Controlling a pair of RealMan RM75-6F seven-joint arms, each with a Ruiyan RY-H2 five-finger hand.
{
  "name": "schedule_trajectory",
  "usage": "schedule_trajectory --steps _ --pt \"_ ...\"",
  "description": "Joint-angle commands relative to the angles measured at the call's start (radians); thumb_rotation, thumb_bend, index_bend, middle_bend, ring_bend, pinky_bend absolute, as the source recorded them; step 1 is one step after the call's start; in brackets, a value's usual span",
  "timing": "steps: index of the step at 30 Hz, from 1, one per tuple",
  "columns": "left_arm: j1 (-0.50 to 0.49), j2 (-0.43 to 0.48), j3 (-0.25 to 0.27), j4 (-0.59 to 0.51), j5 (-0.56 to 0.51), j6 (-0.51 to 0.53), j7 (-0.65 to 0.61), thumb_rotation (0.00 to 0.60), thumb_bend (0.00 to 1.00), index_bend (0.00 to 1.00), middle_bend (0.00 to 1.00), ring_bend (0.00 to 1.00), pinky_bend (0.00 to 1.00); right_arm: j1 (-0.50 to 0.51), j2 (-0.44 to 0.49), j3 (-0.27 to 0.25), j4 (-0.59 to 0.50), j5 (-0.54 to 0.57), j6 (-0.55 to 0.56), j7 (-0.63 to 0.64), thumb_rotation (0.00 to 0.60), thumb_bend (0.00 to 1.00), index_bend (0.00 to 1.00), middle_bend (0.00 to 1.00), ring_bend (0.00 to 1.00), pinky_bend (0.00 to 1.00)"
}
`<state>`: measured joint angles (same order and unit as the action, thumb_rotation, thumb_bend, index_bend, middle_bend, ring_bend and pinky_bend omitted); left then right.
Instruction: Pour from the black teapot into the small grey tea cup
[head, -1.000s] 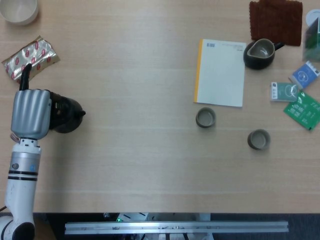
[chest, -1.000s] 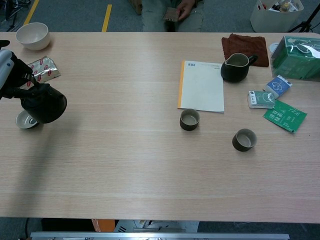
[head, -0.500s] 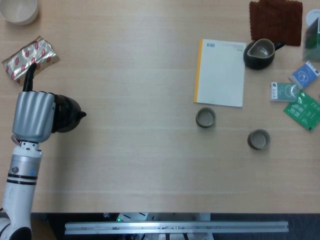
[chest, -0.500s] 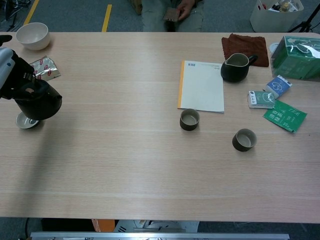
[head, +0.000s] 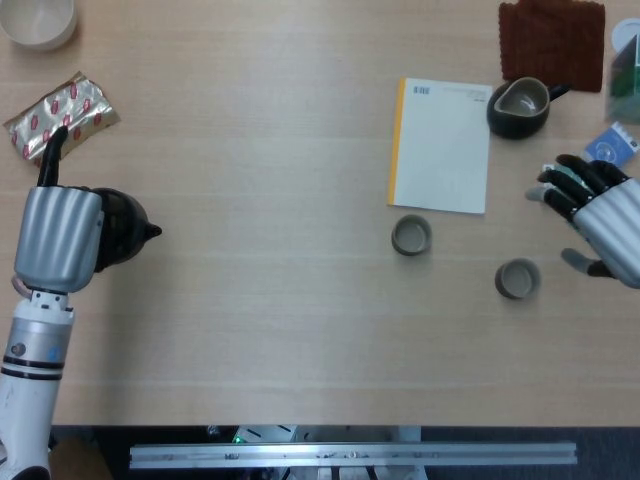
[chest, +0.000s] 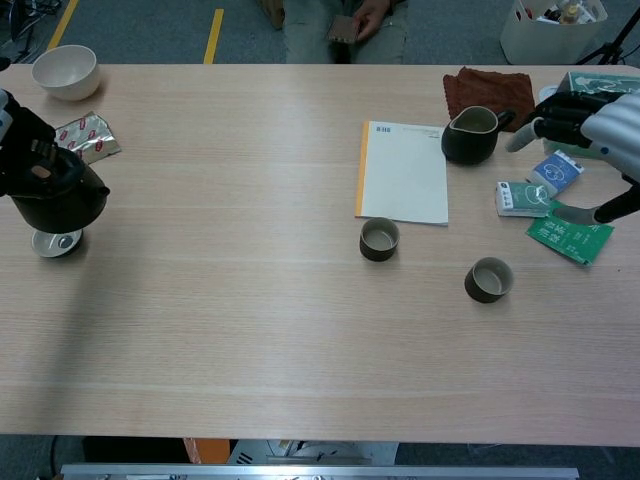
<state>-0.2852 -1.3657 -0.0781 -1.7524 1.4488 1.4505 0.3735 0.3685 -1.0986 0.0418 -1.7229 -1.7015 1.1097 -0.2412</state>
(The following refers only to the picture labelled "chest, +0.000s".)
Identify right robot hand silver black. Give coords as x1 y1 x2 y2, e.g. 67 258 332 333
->
504 89 640 226

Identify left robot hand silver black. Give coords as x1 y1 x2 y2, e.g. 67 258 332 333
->
0 88 84 199

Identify black cast iron teapot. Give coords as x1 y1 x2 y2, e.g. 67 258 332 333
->
8 149 111 234

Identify dark ceramic teacup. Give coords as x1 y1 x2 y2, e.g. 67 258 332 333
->
358 217 401 262
463 256 515 304

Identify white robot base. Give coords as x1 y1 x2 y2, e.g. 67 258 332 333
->
227 439 399 466

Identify clear green tea box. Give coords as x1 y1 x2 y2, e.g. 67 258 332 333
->
542 71 640 161

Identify gold foil packet red prints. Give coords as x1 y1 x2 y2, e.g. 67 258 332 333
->
53 111 123 166

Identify white ceramic bowl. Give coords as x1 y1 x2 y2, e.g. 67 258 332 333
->
31 44 101 102

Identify blue tea sachet box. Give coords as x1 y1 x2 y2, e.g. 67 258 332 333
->
525 149 586 199

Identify black tripod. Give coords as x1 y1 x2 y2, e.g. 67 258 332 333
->
579 0 640 66

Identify white storage bin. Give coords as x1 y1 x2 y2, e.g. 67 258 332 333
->
499 0 609 65

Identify grey-green tea sachet box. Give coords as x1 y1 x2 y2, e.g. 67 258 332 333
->
495 180 553 218

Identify green tea packet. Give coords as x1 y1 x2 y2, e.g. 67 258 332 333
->
525 199 615 266

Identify brown cloth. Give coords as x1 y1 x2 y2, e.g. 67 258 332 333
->
442 66 539 135

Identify dark ceramic pitcher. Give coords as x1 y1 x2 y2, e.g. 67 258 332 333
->
440 106 517 166

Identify white notebook yellow spine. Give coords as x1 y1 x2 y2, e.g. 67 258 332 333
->
354 120 450 227

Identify brown phone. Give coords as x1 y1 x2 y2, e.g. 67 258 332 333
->
325 14 359 45

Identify seated person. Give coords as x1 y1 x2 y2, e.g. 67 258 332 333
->
282 0 409 65

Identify orange panel under table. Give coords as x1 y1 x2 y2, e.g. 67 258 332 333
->
182 438 231 466

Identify aluminium rail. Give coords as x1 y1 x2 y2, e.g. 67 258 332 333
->
59 463 581 480

